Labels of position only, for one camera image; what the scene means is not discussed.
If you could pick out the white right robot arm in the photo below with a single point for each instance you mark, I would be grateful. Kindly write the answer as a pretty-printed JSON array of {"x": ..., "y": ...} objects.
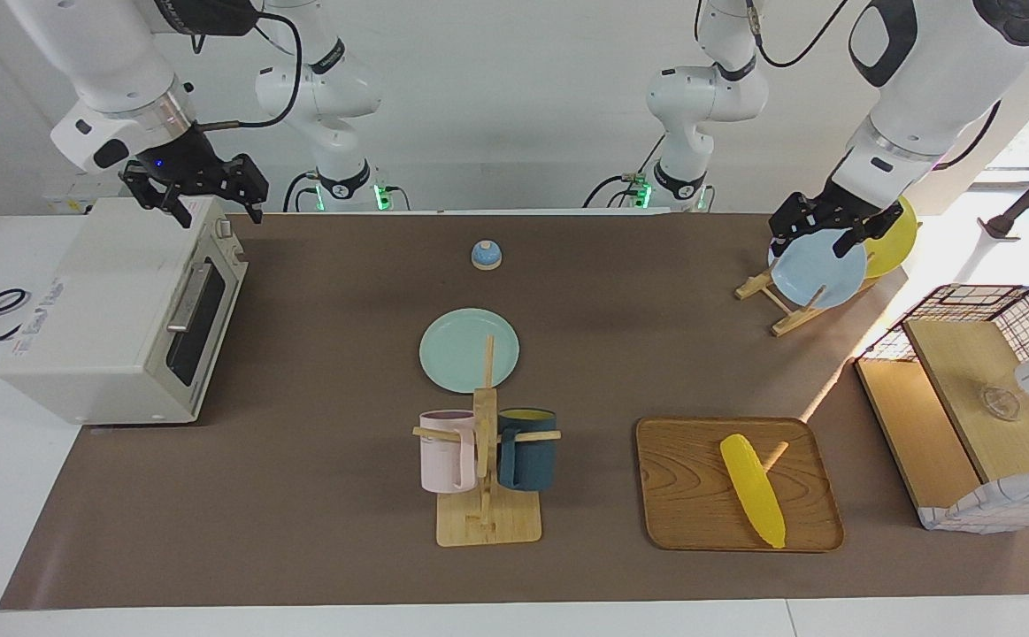
[{"x": 107, "y": 62}]

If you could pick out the yellow corn cob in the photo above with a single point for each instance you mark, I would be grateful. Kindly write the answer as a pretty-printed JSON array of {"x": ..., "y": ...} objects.
[{"x": 753, "y": 487}]

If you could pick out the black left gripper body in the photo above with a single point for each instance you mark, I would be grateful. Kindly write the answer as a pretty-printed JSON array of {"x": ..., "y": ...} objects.
[{"x": 846, "y": 212}]

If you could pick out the wooden plate rack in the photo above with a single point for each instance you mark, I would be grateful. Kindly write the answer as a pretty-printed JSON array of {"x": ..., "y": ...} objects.
[{"x": 755, "y": 287}]

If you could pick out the yellow plate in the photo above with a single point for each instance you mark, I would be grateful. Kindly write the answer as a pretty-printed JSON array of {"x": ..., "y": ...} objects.
[{"x": 894, "y": 243}]

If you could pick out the pink mug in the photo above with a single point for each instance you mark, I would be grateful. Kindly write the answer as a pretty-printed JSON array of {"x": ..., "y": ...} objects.
[{"x": 445, "y": 456}]

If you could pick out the white checkered cloth liner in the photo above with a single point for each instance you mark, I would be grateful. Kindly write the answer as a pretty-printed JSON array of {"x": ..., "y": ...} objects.
[{"x": 992, "y": 509}]

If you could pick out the light green plate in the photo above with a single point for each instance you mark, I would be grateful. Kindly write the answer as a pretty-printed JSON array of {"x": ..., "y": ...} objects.
[{"x": 456, "y": 354}]

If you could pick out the wooden mug rack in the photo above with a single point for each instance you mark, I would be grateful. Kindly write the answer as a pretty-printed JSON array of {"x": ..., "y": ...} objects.
[{"x": 487, "y": 526}]

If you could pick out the small blue bell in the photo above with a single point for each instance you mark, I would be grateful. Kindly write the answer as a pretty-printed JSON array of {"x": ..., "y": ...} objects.
[{"x": 486, "y": 257}]

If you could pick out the white toaster oven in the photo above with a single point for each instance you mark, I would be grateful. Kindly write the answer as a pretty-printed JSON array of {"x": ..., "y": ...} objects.
[{"x": 98, "y": 310}]

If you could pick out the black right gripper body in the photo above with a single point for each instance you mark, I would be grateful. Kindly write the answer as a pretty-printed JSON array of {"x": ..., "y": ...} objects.
[{"x": 178, "y": 164}]

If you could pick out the small clear glass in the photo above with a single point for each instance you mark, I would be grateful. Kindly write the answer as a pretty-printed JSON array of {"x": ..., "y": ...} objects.
[{"x": 999, "y": 403}]

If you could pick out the brown table mat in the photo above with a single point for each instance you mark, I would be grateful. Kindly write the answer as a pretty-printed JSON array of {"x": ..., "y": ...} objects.
[{"x": 319, "y": 487}]

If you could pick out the wooden serving tray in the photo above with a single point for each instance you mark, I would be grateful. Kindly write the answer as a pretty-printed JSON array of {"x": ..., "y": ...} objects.
[{"x": 691, "y": 495}]

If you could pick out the dark blue mug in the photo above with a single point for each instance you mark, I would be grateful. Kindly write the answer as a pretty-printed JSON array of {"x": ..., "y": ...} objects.
[{"x": 532, "y": 456}]

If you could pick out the light blue plate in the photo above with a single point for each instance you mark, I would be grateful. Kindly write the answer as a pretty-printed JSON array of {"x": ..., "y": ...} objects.
[{"x": 819, "y": 270}]

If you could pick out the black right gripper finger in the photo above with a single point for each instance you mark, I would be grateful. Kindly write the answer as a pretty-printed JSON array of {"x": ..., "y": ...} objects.
[
  {"x": 153, "y": 190},
  {"x": 247, "y": 181}
]

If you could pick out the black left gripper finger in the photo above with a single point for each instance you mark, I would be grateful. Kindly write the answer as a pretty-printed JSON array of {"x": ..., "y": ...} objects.
[
  {"x": 793, "y": 219},
  {"x": 868, "y": 234}
]

